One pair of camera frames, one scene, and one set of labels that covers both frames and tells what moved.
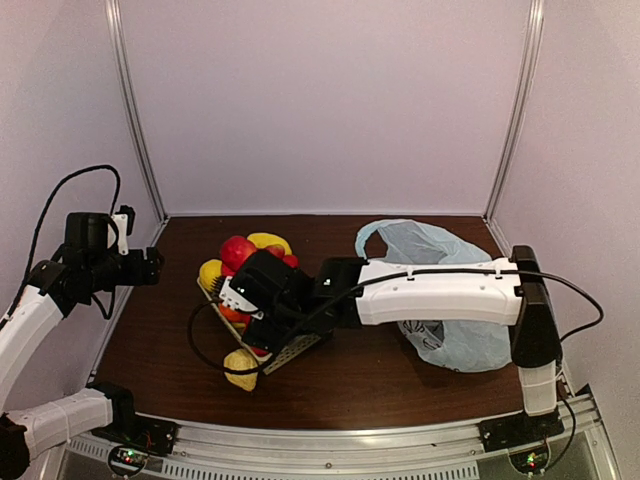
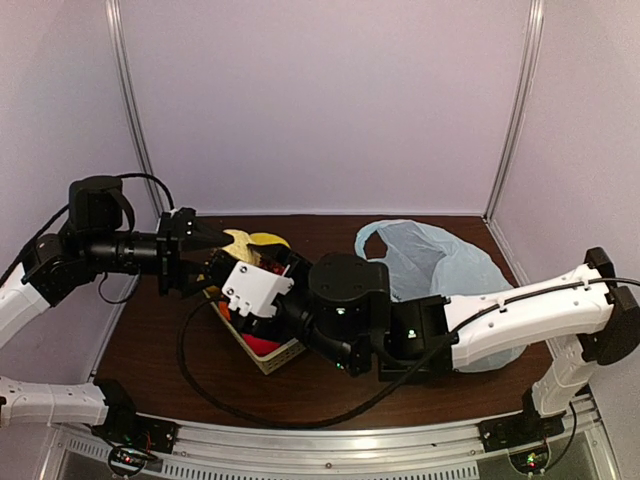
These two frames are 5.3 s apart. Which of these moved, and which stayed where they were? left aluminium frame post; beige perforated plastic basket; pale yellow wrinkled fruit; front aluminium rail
Moved: pale yellow wrinkled fruit
Stayed: beige perforated plastic basket; left aluminium frame post; front aluminium rail
